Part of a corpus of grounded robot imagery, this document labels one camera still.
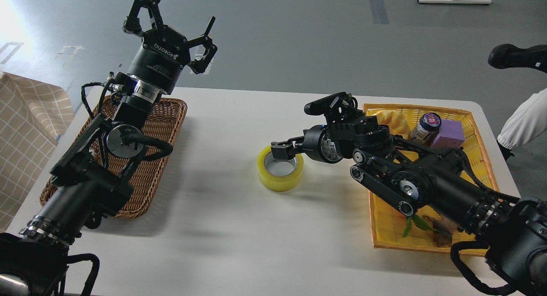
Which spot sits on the yellow plastic basket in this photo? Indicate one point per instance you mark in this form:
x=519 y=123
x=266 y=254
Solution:
x=387 y=224

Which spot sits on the toy croissant bread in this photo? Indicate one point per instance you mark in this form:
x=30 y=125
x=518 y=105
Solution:
x=395 y=120

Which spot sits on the purple foam block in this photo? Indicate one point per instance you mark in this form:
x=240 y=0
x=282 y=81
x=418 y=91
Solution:
x=450 y=135

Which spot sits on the beige checkered cloth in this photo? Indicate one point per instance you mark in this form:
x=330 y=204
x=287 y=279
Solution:
x=33 y=115

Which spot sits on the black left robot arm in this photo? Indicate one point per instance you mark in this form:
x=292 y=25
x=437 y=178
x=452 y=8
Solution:
x=92 y=177

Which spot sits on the orange toy carrot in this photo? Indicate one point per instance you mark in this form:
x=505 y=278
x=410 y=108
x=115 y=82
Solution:
x=417 y=221

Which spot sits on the small dark jar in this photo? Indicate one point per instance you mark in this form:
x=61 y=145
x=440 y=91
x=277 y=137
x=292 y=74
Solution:
x=426 y=128

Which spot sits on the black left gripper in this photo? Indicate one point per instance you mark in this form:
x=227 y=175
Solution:
x=160 y=61

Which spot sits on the person in white clothing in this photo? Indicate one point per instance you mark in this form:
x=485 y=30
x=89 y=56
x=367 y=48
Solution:
x=530 y=118

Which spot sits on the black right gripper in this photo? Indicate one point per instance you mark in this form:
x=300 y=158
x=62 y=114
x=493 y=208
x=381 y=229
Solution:
x=315 y=143

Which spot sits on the yellow tape roll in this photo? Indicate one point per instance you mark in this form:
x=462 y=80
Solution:
x=279 y=175

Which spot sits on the brown wicker basket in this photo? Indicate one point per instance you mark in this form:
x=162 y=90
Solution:
x=164 y=123

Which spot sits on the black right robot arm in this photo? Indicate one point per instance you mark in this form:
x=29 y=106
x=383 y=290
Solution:
x=508 y=253

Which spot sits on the brown ginger root toy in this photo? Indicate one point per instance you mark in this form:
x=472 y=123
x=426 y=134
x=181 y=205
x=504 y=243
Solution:
x=444 y=228

